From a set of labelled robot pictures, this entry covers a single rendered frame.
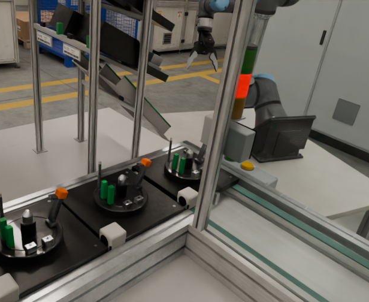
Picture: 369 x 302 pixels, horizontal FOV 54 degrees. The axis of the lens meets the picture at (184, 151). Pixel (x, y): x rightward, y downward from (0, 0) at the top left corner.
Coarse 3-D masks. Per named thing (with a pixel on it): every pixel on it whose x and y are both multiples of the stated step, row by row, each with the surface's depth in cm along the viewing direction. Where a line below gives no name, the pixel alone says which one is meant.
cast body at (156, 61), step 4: (152, 52) 118; (156, 52) 117; (148, 56) 117; (152, 56) 116; (156, 56) 116; (148, 60) 117; (152, 60) 116; (156, 60) 117; (160, 60) 118; (152, 64) 117; (156, 64) 118; (160, 64) 119; (156, 68) 119; (160, 68) 120
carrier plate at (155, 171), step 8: (176, 152) 123; (152, 160) 116; (160, 160) 117; (136, 168) 110; (152, 168) 111; (160, 168) 112; (144, 176) 108; (152, 176) 107; (160, 176) 108; (152, 184) 106; (160, 184) 104; (168, 184) 105; (176, 184) 106; (168, 192) 102; (176, 192) 102; (176, 200) 100; (184, 208) 99
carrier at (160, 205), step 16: (112, 176) 104; (128, 176) 106; (80, 192) 96; (96, 192) 93; (112, 192) 88; (128, 192) 95; (144, 192) 96; (160, 192) 101; (80, 208) 90; (96, 208) 90; (112, 208) 89; (128, 208) 89; (144, 208) 93; (160, 208) 95; (176, 208) 96; (96, 224) 86; (112, 224) 83; (128, 224) 87; (144, 224) 88; (112, 240) 80; (128, 240) 84
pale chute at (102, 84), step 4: (84, 56) 127; (72, 60) 125; (76, 60) 126; (84, 60) 128; (88, 60) 128; (76, 64) 123; (80, 64) 127; (84, 64) 128; (88, 64) 129; (80, 68) 125; (84, 68) 129; (88, 68) 130; (100, 68) 119; (84, 72) 125; (88, 72) 117; (88, 76) 129; (100, 80) 121; (100, 84) 122; (104, 84) 122; (104, 88) 123; (108, 88) 124; (112, 92) 126; (124, 108) 132; (128, 112) 134; (132, 112) 135; (132, 116) 136
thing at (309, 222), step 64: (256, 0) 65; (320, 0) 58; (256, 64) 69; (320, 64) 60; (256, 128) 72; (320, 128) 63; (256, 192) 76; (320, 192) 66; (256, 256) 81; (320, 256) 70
